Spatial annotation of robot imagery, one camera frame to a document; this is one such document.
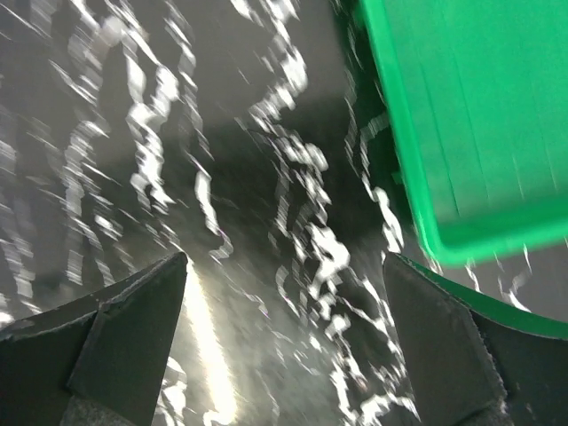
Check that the black marbled table mat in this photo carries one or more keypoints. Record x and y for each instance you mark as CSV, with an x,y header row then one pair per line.
x,y
250,136

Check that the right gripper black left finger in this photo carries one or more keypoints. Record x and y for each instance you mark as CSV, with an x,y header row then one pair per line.
x,y
98,360

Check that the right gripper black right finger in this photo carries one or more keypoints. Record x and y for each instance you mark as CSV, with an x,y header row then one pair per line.
x,y
471,359

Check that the green plastic tray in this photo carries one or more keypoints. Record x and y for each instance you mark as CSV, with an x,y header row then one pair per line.
x,y
477,97

